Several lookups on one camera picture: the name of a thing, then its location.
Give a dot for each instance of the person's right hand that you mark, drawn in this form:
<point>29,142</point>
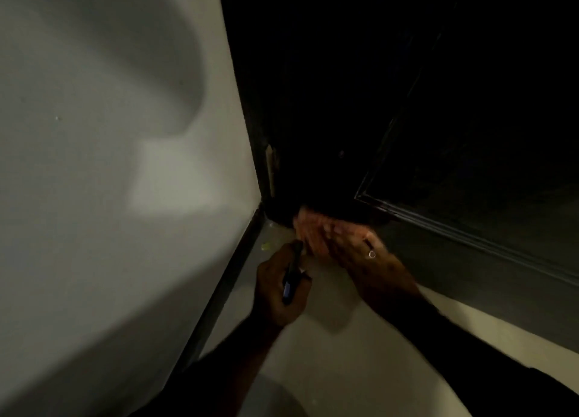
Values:
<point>380,276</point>

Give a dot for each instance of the person's left hand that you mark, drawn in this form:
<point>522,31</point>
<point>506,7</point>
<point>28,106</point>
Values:
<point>271,294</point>

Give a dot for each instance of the white spray bottle black trigger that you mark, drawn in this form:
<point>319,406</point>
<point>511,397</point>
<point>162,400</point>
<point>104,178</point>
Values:
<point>291,281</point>

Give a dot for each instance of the orange checked cloth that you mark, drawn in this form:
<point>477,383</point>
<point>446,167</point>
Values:
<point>312,226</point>

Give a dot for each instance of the black wooden door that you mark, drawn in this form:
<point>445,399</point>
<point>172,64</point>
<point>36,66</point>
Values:
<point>407,91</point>

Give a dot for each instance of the person's right forearm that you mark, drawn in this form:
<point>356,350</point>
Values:
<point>452,330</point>

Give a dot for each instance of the person's left forearm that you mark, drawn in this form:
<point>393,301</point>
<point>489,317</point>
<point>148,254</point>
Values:
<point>230,367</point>

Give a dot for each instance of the grey trousers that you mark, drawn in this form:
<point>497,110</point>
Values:
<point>271,401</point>

